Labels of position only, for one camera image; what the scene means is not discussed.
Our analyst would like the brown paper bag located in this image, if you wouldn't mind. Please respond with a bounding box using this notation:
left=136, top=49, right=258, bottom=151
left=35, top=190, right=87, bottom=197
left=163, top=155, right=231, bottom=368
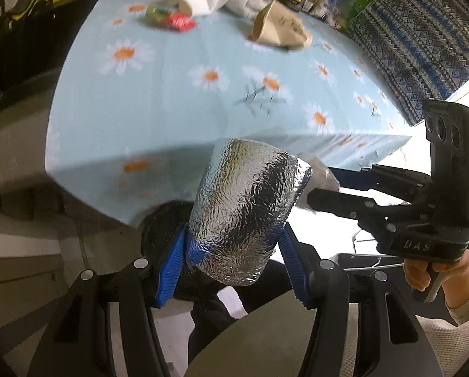
left=251, top=0, right=314, bottom=50

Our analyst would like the green snack packet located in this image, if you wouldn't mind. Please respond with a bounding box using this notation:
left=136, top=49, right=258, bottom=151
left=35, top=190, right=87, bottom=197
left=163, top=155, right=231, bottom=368
left=145, top=3, right=177, bottom=27

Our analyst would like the daisy print tablecloth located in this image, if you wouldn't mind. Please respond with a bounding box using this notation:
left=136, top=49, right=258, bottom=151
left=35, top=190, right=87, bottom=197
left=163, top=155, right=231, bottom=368
left=45, top=0, right=413, bottom=226

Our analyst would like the person's right hand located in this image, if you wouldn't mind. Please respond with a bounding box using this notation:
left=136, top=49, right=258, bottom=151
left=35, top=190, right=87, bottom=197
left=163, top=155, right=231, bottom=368
left=403, top=249, right=469, bottom=304

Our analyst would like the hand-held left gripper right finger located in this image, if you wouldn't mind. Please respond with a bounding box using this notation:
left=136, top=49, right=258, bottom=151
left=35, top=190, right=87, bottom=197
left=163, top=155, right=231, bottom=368
left=277, top=224, right=445, bottom=377

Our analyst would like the cream knit sweater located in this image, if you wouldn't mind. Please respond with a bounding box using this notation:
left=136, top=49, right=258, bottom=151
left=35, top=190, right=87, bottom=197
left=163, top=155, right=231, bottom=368
left=342, top=314, right=469, bottom=377

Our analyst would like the red snack packet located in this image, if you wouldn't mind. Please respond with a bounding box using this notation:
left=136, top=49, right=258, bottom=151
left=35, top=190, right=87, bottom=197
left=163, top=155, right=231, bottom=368
left=164, top=12, right=198, bottom=32

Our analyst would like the dark cloth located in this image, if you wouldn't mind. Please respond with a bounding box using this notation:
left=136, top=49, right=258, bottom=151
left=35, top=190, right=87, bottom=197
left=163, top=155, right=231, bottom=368
left=172, top=257, right=312, bottom=364

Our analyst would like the clear plastic wrapper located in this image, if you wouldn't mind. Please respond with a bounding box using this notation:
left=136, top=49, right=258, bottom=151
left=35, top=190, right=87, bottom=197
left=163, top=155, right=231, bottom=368
left=297, top=156, right=342, bottom=210

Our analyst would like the white crumpled plastic bag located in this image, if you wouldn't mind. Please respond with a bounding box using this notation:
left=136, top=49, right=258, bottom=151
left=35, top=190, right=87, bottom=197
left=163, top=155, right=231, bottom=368
left=224, top=0, right=275, bottom=19

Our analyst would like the blue patterned woven cloth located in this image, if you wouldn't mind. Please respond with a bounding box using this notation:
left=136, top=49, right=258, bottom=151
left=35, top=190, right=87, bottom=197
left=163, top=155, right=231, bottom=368
left=346, top=0, right=469, bottom=127

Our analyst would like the silver foil cup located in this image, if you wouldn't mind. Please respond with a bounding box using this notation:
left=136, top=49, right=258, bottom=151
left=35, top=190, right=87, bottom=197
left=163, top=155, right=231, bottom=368
left=187, top=138, right=313, bottom=287

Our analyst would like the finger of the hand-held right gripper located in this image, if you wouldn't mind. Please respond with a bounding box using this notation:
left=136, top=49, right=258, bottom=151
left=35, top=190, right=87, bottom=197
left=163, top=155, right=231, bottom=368
left=307, top=188, right=416, bottom=233
left=329, top=164, right=432, bottom=205

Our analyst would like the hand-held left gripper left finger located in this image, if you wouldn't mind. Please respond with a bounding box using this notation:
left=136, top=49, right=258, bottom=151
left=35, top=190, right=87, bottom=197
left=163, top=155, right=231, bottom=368
left=26, top=224, right=196, bottom=377

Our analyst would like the person's right forearm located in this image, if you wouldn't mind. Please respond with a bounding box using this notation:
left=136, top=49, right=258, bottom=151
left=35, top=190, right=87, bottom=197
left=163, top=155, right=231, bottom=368
left=444, top=264, right=469, bottom=326

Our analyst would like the black trash bin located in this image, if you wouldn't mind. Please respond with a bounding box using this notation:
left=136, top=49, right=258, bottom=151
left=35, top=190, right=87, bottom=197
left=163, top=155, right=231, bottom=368
left=139, top=200, right=194, bottom=271

